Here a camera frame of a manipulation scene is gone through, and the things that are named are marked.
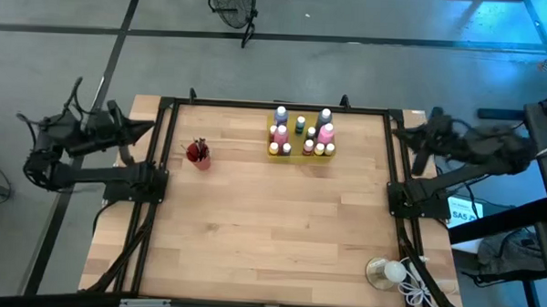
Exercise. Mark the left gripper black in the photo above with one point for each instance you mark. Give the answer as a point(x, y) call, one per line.
point(103, 131)

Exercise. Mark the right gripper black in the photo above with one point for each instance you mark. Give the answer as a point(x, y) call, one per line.
point(438, 136)

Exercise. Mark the small tan paint bottle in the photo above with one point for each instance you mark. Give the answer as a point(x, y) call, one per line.
point(329, 149)

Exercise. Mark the large light pink paint bottle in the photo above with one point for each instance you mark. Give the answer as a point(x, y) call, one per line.
point(326, 136)

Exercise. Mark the large gray paint bottle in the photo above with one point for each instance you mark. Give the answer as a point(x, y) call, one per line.
point(323, 121)

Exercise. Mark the small green paint bottle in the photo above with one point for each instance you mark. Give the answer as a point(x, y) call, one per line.
point(310, 134)

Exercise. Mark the small pink paint bottle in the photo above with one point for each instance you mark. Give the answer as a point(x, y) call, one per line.
point(308, 147)

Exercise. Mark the small dark blue paint bottle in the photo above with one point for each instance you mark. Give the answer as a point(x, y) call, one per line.
point(286, 149)

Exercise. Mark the large rose paint bottle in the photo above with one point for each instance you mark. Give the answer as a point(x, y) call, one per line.
point(281, 136)

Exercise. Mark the large purple paint bottle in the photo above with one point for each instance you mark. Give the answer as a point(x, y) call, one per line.
point(280, 116)

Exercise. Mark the small ochre paint bottle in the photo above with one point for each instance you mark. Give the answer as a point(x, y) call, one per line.
point(273, 148)

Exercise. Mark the small maroon paint bottle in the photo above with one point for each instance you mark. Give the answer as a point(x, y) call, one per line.
point(273, 132)

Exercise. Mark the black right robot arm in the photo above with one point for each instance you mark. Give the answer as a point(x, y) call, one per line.
point(483, 149)

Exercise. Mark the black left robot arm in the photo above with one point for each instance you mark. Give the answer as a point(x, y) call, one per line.
point(95, 172)

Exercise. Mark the orange plastic cup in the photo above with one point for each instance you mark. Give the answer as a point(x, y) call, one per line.
point(202, 164)

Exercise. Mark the white SA5 label sign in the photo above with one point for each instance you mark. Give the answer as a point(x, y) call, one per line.
point(460, 215)

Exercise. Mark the yellow translucent plastic bin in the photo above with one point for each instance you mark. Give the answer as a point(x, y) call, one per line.
point(301, 156)

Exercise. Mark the round lamp with white bulb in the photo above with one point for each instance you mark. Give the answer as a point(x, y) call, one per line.
point(394, 271)

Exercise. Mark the gray bag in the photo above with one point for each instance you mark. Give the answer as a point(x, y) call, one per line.
point(507, 250)

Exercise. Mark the black floor fan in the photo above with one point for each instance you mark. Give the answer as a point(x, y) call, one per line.
point(233, 8)

